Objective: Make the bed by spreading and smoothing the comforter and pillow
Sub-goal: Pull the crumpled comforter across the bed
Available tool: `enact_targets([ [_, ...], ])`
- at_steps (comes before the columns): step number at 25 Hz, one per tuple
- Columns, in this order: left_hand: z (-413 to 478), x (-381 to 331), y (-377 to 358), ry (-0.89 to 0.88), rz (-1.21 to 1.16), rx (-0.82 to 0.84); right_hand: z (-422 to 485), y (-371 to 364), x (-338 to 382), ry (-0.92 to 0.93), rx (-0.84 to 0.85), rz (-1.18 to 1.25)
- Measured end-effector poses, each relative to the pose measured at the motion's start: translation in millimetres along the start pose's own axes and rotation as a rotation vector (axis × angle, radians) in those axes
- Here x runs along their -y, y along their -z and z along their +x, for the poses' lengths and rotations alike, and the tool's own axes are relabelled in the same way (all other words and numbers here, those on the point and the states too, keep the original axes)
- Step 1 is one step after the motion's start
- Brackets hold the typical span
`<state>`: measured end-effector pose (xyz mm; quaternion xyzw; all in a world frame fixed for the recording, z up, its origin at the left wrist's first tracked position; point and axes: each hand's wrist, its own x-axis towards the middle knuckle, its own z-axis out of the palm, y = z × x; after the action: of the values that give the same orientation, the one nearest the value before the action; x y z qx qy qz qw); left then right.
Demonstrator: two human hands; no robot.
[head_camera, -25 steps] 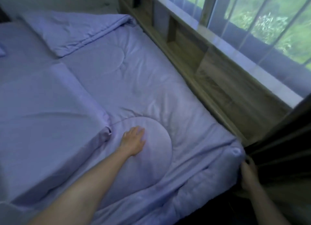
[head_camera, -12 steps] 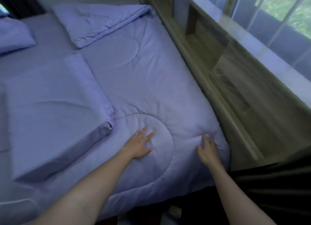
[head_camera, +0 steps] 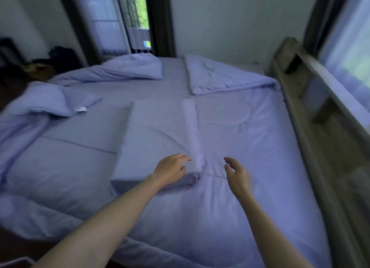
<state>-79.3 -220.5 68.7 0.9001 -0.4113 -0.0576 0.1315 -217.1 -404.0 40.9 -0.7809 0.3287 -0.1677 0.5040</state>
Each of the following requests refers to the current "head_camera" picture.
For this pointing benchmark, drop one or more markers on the person's right hand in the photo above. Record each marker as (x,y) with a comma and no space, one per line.
(240,180)

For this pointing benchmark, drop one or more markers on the person's left hand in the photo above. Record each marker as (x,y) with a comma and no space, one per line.
(169,170)

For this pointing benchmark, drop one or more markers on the person's left fingers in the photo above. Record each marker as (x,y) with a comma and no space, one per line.
(181,163)

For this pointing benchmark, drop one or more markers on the person's right thumb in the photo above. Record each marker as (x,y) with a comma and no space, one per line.
(228,172)

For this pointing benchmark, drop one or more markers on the person's left forearm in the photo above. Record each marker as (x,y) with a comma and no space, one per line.
(95,227)

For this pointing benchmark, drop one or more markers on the person's right forearm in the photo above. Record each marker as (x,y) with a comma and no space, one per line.
(271,233)

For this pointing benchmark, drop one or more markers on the lavender quilted bedspread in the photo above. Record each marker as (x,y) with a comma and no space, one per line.
(179,166)

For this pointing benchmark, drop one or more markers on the partly rolled lavender towel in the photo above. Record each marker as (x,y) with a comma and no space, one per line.
(162,137)

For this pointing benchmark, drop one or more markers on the folded lavender blanket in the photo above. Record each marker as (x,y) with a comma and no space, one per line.
(222,75)

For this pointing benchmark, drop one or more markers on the wooden headboard shelf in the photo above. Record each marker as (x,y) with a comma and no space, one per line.
(320,126)

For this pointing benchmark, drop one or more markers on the lavender pillow with white tag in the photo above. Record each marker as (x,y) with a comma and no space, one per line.
(49,98)

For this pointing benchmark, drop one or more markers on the dark bag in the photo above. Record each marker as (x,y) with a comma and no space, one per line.
(62,58)

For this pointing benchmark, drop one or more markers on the dark curtain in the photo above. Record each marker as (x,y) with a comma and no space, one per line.
(325,19)

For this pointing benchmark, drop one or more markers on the dark wooden side table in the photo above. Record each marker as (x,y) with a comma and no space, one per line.
(17,77)

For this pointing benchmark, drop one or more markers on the glass door with dark frame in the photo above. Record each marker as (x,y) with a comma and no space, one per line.
(121,19)

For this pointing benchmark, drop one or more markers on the window with dark frame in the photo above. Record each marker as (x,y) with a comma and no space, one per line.
(347,45)

